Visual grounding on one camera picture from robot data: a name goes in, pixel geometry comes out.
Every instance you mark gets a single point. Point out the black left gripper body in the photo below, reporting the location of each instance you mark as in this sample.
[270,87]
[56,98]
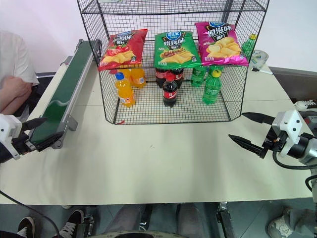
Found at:
[21,145]

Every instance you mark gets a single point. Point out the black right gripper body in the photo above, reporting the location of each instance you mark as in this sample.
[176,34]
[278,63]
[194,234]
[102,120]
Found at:
[272,142]

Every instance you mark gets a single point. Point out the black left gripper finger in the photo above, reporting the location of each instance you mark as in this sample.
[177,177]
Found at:
[34,123]
[47,141]

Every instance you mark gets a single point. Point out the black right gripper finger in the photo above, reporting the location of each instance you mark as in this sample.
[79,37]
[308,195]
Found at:
[245,143]
[258,118]

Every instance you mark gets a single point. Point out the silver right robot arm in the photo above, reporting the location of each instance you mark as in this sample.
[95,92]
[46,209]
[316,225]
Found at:
[308,151]

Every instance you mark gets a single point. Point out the green conveyor belt unit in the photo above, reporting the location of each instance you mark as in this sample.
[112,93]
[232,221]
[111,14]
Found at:
[71,72]

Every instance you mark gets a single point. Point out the grey red device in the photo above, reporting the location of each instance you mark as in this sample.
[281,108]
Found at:
[309,119]

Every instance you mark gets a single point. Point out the white marker pen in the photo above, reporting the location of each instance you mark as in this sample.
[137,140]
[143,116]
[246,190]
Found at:
[263,71]

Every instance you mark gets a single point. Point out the white laced sneaker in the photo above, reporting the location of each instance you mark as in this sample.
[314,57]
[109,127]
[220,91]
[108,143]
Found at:
[305,104]

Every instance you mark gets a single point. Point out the grey desk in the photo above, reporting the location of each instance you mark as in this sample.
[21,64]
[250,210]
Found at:
[294,84]

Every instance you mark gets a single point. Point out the green soda bottle yellow cap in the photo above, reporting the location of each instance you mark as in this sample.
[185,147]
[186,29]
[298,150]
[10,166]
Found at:
[198,77]
[248,47]
[217,67]
[211,90]

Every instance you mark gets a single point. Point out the clear plastic tape roll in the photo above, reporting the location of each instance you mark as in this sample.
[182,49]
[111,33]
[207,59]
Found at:
[258,59]

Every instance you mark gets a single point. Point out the person in white shirt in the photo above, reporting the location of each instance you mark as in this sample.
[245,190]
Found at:
[12,62]

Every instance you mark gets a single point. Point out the small red scrap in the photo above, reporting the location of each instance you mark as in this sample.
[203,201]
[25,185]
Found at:
[121,122]

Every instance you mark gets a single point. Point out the black metal table leg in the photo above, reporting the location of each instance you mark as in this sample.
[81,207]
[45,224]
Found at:
[224,219]

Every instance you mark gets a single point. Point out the black sneaker white sole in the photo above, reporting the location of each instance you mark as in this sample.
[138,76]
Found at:
[26,226]
[71,223]

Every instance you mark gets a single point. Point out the grey white sneaker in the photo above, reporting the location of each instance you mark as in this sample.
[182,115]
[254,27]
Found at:
[289,223]

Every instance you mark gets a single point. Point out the magenta potato chips bag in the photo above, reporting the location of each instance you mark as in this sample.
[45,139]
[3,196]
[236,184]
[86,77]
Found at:
[220,44]

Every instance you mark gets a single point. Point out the cola bottle red cap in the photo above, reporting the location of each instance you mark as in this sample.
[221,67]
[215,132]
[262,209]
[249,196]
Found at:
[178,75]
[159,77]
[170,93]

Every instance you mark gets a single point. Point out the orange soda bottle blue cap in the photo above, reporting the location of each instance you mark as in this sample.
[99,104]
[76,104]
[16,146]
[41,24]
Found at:
[138,78]
[125,93]
[126,73]

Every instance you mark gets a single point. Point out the green potato chips bag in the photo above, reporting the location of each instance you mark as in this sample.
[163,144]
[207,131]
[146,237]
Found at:
[174,49]

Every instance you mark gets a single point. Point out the red potato chips bag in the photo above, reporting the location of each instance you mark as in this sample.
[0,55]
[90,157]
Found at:
[123,49]

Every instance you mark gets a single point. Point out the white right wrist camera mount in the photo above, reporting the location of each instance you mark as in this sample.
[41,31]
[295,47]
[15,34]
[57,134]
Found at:
[289,126]

